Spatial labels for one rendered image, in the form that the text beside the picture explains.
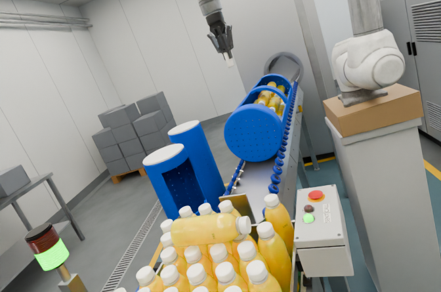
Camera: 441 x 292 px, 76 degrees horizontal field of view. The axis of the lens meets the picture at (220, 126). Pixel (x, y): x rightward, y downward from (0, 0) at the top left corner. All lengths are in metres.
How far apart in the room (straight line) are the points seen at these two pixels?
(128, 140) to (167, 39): 2.58
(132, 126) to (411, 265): 4.02
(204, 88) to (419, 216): 5.31
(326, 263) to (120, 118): 4.37
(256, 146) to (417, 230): 0.84
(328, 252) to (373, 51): 0.73
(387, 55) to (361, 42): 0.10
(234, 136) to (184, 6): 5.17
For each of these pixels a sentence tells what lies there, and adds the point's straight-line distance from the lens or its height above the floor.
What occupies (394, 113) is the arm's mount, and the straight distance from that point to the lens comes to 1.35.
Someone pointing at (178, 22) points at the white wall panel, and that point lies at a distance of 6.38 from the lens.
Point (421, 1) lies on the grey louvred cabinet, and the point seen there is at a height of 1.33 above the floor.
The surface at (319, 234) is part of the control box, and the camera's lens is 0.66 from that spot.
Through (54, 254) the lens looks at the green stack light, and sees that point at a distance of 0.88.
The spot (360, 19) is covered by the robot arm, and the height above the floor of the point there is 1.45.
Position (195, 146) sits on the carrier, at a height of 0.88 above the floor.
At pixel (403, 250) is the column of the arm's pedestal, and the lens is 1.72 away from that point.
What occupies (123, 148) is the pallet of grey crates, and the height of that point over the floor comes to 0.56.
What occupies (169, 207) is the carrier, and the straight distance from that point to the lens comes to 1.87.
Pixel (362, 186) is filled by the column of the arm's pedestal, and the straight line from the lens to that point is 1.46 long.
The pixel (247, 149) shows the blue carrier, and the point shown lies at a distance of 1.39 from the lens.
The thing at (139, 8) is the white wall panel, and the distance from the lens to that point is 6.67.
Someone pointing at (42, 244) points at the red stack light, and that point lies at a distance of 0.86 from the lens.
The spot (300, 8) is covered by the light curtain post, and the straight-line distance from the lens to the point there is 2.26.
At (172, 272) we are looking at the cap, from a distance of 0.73.
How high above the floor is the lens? 1.52
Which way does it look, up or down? 14 degrees down
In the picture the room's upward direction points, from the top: 20 degrees counter-clockwise
